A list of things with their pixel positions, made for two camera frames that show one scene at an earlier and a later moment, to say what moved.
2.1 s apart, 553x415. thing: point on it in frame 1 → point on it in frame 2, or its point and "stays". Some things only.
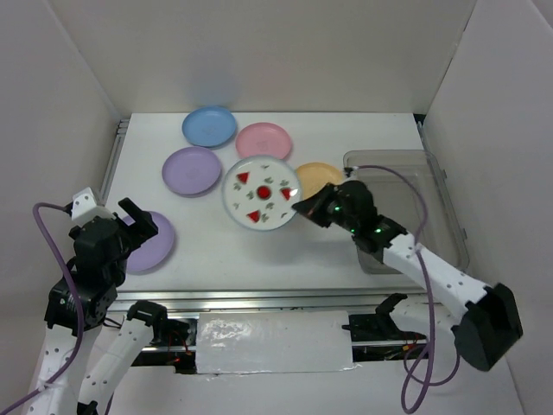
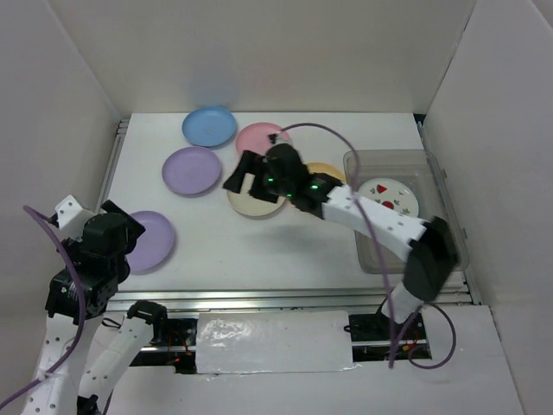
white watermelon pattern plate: x=259 y=192 → x=391 y=194
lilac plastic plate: x=153 y=252 stays
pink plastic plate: x=263 y=138 stays
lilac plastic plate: x=192 y=171 stays
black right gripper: x=313 y=207 → x=248 y=164
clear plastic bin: x=409 y=192 stays
